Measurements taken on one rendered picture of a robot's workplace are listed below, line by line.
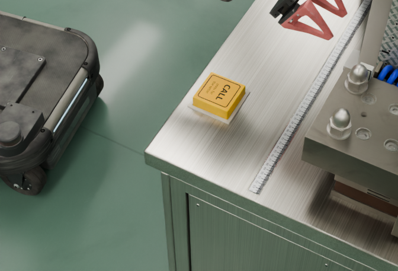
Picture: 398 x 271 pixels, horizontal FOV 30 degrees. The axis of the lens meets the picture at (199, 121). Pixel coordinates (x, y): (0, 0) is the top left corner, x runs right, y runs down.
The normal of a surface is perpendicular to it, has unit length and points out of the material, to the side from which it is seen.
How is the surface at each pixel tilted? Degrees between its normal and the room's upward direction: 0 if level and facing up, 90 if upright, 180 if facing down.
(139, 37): 0
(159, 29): 0
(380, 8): 90
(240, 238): 90
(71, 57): 0
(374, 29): 90
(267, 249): 90
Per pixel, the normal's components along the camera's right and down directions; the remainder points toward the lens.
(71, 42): -0.01, -0.62
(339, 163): -0.48, 0.69
